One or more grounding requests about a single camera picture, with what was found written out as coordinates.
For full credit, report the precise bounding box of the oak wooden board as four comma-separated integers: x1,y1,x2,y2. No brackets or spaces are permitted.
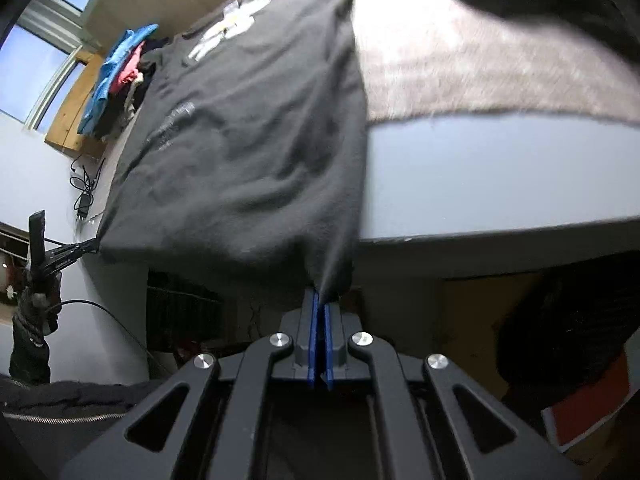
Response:
45,45,108,153

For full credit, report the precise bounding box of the black bag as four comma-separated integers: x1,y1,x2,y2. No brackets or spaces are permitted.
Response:
494,255,640,401

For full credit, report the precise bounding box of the beige garment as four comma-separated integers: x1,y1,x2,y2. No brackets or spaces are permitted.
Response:
119,72,147,127

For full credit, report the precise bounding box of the person's dark jacket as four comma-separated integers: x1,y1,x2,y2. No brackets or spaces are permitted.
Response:
0,375,168,480

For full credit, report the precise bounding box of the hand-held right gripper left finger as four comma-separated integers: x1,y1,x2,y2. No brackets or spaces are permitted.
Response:
60,287,321,480

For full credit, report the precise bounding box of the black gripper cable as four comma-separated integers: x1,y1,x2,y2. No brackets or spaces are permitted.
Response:
47,299,173,382

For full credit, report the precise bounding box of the pile of blue and red clothes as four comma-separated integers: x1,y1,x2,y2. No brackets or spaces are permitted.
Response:
77,24,160,136

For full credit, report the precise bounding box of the window with round sticker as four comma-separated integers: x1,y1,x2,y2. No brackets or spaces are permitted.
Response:
0,0,126,131

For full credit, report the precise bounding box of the plaid blanket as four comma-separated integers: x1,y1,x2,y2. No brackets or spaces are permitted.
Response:
350,0,640,126

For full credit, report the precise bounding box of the dark navy garment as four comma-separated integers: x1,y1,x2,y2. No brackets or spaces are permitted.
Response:
142,35,175,63

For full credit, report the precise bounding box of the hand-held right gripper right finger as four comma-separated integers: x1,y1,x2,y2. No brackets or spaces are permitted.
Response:
322,294,583,480

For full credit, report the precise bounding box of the black crate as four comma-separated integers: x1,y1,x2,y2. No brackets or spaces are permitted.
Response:
147,270,224,357

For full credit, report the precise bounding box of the cardboard box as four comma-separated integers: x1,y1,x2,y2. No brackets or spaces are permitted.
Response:
440,272,551,396

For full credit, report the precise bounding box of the black printed t-shirt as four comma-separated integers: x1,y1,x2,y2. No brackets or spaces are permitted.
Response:
95,0,371,296

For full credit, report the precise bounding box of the person's left hand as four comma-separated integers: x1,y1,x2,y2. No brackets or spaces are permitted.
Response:
17,272,63,338

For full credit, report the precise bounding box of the red flat box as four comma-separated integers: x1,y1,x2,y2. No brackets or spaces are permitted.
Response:
540,352,632,455

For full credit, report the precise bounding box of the red garment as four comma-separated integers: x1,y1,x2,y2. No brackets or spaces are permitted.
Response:
111,42,147,96

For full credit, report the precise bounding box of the black charger with cable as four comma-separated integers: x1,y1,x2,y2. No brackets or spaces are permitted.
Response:
69,155,108,223

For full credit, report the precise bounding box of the person's left forearm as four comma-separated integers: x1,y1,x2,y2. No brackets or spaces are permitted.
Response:
7,320,53,386

